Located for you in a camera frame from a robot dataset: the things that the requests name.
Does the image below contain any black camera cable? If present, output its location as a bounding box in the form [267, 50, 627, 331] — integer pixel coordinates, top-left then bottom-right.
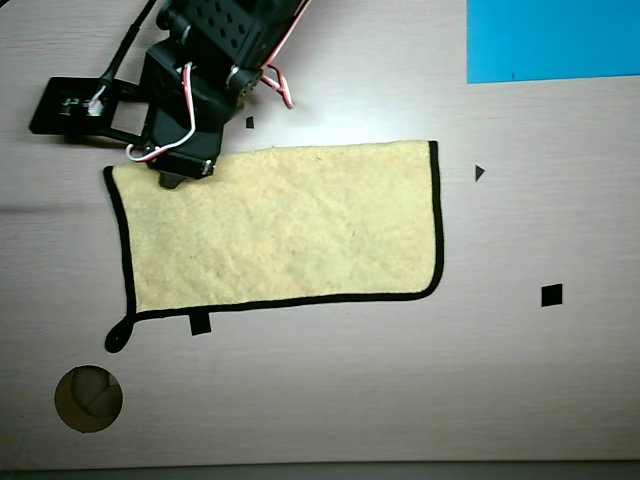
[97, 0, 159, 94]

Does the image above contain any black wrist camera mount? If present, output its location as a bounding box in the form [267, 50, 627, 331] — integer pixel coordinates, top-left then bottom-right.
[28, 76, 151, 149]

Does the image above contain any round table cable hole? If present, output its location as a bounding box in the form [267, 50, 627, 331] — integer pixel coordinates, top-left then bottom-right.
[53, 364, 124, 434]

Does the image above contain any red servo cable loop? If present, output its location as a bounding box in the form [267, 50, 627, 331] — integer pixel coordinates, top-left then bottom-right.
[259, 0, 314, 110]

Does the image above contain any yellow towel with black trim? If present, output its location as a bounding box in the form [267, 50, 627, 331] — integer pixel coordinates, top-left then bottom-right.
[102, 139, 446, 355]

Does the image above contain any red and white servo cable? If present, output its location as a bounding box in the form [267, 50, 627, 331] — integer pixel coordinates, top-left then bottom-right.
[125, 62, 197, 164]

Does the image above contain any black rectangular tape marker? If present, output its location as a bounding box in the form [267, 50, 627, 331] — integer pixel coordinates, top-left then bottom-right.
[189, 310, 213, 337]

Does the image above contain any blue paper sheet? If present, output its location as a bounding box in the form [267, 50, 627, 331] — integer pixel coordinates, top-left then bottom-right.
[466, 0, 640, 85]

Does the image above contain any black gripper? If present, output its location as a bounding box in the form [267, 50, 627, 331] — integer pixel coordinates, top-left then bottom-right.
[141, 38, 263, 192]

